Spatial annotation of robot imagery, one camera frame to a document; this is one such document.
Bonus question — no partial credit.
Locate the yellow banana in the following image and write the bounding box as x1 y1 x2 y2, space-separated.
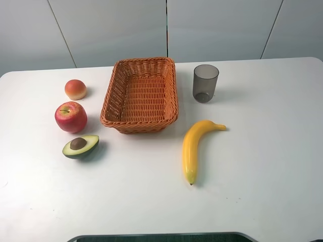
182 120 227 186

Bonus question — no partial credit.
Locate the red apple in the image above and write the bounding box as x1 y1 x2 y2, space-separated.
55 101 88 133

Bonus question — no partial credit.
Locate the halved avocado with pit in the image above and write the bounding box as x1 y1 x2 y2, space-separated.
62 135 99 159

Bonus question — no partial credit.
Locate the grey translucent plastic cup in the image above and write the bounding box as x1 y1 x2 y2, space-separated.
192 64 219 103

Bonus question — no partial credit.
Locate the round bread bun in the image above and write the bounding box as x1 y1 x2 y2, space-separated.
65 79 87 100

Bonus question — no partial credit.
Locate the orange woven wicker basket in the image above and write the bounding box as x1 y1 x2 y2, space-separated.
100 57 179 134

